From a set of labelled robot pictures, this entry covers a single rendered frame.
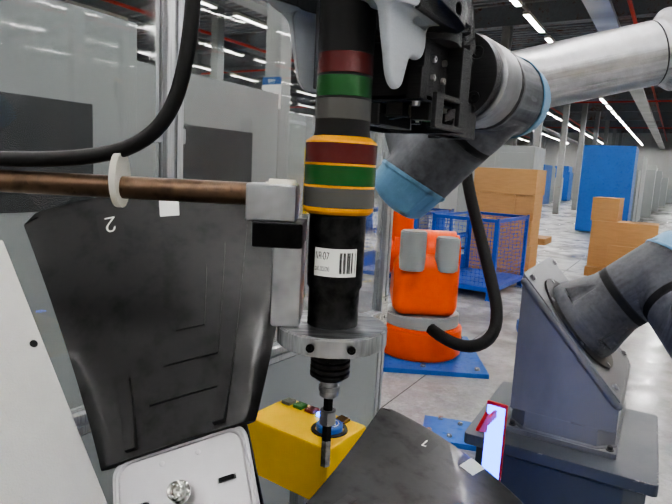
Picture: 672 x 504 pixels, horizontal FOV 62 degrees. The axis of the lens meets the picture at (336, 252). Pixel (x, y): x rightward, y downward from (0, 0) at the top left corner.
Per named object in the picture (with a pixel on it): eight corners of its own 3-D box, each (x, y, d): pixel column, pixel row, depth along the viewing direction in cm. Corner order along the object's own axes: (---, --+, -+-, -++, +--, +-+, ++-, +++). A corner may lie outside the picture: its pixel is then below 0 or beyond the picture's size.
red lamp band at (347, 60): (315, 70, 31) (316, 47, 31) (318, 79, 35) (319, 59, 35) (374, 73, 31) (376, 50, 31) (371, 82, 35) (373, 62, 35)
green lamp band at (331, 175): (301, 184, 32) (302, 163, 32) (306, 182, 36) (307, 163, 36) (377, 188, 32) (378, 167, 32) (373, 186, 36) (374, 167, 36)
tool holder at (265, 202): (234, 354, 32) (239, 183, 31) (254, 321, 39) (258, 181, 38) (390, 363, 32) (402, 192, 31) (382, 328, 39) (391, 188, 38)
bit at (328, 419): (316, 468, 36) (320, 393, 36) (317, 460, 37) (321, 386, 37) (333, 469, 36) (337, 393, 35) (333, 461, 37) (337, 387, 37)
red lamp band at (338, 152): (302, 161, 32) (303, 140, 32) (307, 162, 36) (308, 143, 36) (378, 165, 32) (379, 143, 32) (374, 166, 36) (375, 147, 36)
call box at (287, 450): (243, 477, 88) (245, 414, 86) (285, 453, 96) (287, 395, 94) (324, 518, 78) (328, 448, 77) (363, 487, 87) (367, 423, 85)
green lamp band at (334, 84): (314, 93, 32) (315, 71, 31) (317, 101, 35) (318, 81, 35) (373, 96, 32) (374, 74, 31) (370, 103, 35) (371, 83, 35)
